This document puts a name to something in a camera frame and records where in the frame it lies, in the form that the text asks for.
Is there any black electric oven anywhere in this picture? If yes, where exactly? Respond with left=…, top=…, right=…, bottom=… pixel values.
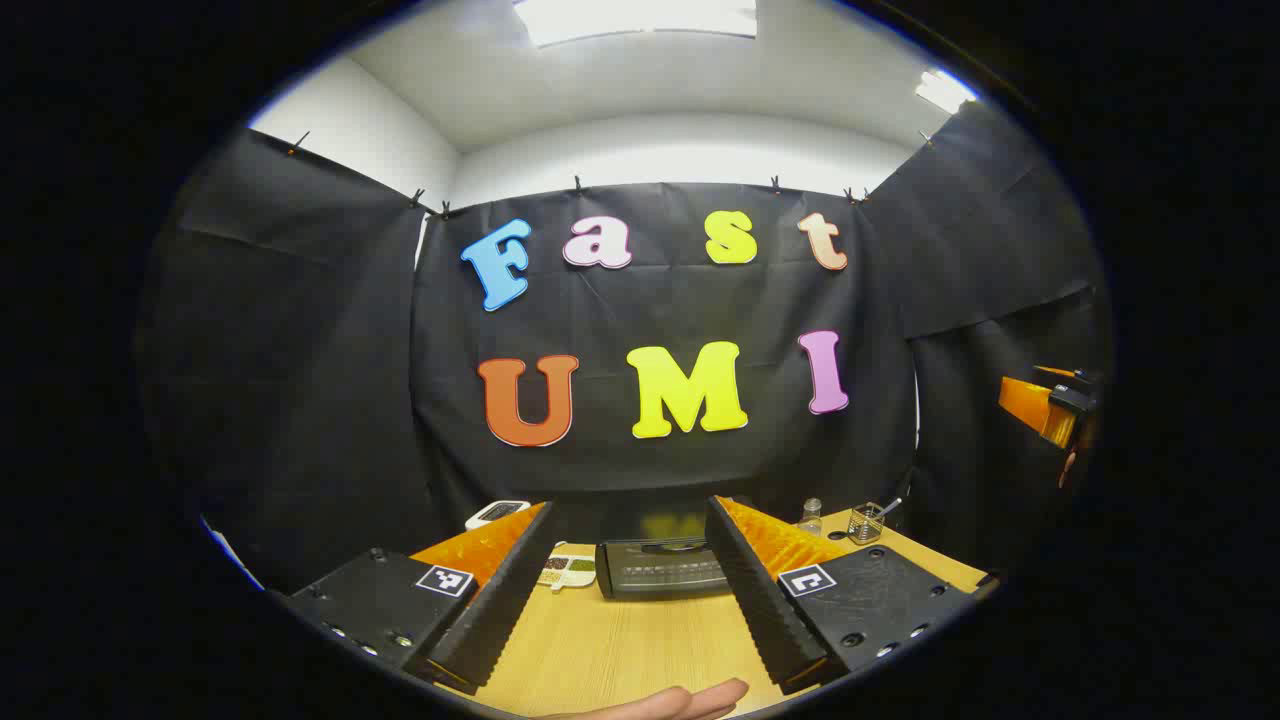
left=596, top=537, right=736, bottom=601

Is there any white toaster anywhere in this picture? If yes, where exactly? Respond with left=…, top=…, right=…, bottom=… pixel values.
left=465, top=500, right=532, bottom=531

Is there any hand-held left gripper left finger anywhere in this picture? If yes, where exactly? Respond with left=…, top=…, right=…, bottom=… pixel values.
left=283, top=500, right=558, bottom=695

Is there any wire mesh holder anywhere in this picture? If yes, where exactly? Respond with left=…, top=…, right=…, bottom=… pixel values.
left=847, top=502, right=889, bottom=546

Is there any white divided snack plate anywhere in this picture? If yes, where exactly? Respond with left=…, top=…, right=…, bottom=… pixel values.
left=540, top=543, right=598, bottom=593

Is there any ceiling light panel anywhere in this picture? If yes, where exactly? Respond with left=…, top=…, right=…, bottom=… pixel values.
left=915, top=68, right=976, bottom=113
left=513, top=0, right=758, bottom=48

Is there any black backdrop cloth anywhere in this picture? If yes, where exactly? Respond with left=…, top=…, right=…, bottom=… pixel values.
left=135, top=100, right=1116, bottom=596

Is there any row of cloth clips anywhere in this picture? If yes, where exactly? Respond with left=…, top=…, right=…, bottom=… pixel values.
left=288, top=128, right=938, bottom=218

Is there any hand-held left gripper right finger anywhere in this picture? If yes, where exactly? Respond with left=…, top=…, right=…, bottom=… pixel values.
left=704, top=495, right=981, bottom=696

